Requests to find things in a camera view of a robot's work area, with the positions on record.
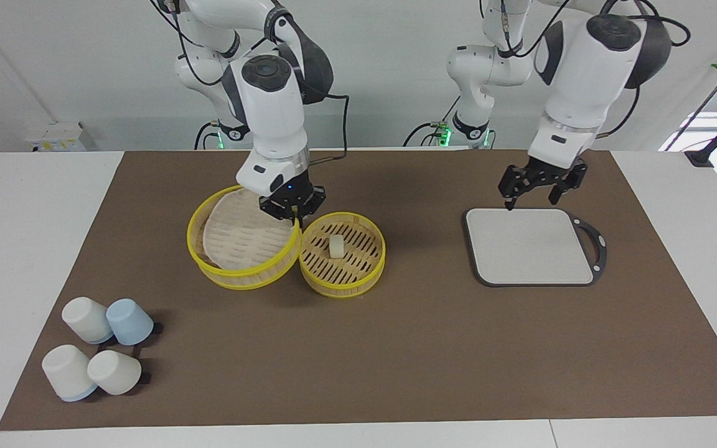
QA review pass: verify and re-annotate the white cup blue rim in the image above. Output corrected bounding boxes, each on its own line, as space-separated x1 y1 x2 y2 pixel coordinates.
42 345 98 402

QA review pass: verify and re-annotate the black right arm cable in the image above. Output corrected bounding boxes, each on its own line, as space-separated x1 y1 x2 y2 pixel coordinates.
150 0 350 166

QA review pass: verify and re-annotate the black cup rack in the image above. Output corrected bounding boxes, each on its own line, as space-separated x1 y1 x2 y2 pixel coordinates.
85 320 165 400

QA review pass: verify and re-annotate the yellow bamboo steamer tier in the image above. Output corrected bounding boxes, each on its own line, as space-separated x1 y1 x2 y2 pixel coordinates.
187 185 302 291

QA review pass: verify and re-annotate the grey cutting board black rim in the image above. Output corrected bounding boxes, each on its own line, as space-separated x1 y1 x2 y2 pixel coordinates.
464 208 608 287

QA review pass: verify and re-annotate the black right base cable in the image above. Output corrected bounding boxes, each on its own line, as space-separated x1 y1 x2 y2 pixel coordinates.
194 120 222 150

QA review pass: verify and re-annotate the beige perforated steamer liner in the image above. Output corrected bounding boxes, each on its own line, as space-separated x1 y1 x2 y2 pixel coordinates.
203 190 294 270

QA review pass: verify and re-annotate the black base cable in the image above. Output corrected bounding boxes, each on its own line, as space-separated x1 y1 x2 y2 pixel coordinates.
194 120 222 150
403 93 462 148

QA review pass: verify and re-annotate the light blue plastic cup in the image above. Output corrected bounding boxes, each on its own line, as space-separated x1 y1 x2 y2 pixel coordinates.
106 299 154 346

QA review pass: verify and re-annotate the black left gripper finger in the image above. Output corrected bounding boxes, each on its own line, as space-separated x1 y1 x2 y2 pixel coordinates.
547 175 575 207
499 166 525 212

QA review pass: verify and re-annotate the white box yellow label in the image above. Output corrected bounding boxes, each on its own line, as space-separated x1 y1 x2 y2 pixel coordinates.
26 121 96 154

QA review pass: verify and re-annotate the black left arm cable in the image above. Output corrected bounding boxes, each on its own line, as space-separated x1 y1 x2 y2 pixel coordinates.
499 0 692 139

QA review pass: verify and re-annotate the yellow bamboo steamer base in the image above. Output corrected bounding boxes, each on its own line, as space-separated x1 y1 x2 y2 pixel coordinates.
299 212 387 299

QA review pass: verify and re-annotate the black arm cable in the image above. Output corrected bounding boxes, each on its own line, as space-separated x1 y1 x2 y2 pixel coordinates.
150 0 350 166
499 0 692 139

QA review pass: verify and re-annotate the brown table mat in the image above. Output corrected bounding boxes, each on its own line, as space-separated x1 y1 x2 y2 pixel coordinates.
0 148 717 431

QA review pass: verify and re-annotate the black left base cable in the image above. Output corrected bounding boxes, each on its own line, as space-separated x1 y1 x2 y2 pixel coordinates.
403 93 462 148

